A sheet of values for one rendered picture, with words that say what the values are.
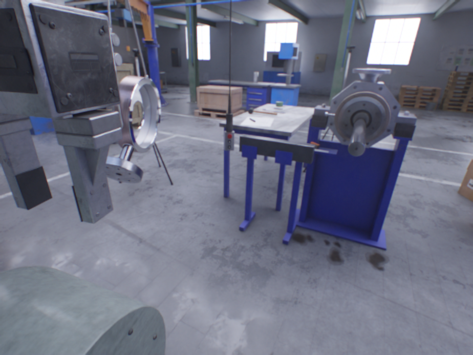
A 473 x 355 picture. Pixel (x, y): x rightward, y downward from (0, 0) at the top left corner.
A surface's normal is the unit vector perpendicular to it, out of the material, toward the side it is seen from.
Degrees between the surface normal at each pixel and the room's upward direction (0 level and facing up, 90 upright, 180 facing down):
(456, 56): 90
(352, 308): 0
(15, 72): 90
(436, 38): 90
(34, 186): 90
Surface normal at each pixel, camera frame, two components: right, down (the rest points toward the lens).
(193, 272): 0.03, -0.91
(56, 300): 0.17, -0.97
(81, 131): -0.28, 0.39
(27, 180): 0.96, 0.14
